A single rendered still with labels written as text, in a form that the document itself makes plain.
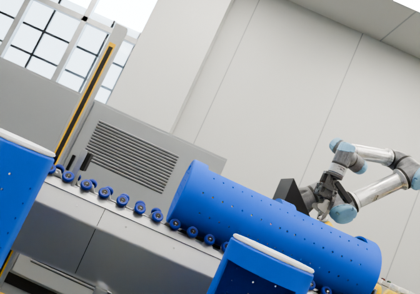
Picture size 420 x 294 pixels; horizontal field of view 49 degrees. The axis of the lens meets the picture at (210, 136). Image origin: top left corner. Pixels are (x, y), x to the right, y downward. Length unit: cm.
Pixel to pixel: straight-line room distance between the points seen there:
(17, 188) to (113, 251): 64
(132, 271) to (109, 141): 174
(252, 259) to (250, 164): 335
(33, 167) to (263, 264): 70
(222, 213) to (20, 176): 83
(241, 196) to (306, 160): 301
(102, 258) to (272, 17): 374
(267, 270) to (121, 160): 220
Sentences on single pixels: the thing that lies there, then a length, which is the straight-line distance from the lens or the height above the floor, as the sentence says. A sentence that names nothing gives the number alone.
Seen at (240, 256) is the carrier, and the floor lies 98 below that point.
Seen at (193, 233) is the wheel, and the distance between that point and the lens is 184.
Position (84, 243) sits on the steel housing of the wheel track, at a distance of 185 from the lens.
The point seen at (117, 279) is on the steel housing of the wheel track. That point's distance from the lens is 189.
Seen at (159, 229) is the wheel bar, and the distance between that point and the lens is 183.
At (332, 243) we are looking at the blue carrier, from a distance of 198.
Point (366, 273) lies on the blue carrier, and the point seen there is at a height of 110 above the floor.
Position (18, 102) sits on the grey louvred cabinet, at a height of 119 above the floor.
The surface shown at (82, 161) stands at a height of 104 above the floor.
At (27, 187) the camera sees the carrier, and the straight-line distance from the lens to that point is 133.
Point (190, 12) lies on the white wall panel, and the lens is 472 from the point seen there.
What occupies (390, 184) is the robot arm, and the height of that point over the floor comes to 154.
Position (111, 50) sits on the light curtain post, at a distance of 231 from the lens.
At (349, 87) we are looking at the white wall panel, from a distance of 507.
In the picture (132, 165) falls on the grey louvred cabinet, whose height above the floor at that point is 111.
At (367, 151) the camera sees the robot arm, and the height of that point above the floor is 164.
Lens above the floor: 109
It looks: 8 degrees up
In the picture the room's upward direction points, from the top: 24 degrees clockwise
